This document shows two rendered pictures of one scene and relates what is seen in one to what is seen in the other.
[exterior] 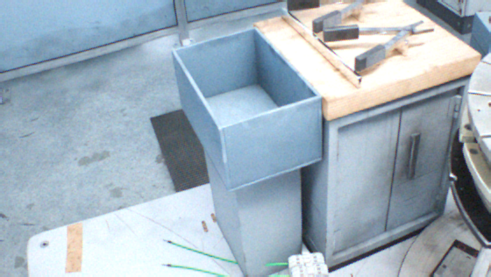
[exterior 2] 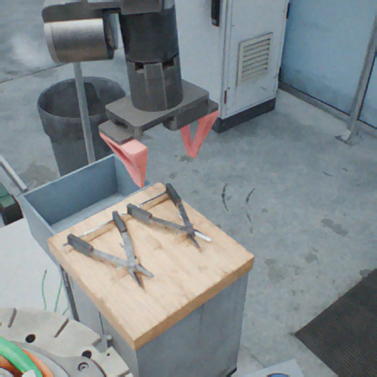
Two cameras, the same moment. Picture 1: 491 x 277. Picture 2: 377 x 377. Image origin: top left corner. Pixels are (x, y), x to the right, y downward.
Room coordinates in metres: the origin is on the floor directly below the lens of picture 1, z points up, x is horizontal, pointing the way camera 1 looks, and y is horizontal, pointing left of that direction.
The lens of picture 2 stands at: (0.44, -0.54, 1.50)
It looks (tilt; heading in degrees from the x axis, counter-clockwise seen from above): 39 degrees down; 69
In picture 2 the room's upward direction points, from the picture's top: straight up
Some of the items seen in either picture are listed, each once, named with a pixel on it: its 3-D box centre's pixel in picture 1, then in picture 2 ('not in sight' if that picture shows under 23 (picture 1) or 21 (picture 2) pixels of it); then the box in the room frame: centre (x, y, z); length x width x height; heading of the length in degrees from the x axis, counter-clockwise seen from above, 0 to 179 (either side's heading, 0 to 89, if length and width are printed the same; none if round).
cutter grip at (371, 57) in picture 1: (369, 58); (80, 245); (0.46, -0.13, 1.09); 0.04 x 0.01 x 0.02; 124
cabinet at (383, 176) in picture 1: (358, 139); (153, 317); (0.54, -0.14, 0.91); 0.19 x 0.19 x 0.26; 19
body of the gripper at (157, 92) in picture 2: not in sight; (156, 83); (0.57, -0.11, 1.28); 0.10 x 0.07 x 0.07; 19
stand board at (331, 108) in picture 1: (362, 46); (149, 253); (0.54, -0.14, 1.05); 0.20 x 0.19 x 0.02; 109
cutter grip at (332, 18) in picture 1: (326, 21); (139, 213); (0.54, -0.10, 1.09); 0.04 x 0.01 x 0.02; 124
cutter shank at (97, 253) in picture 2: (396, 39); (113, 259); (0.49, -0.16, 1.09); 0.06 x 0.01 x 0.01; 134
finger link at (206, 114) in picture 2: not in sight; (180, 129); (0.60, -0.10, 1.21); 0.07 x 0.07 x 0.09; 19
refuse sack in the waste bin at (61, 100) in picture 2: not in sight; (87, 130); (0.67, 1.27, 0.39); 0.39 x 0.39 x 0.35
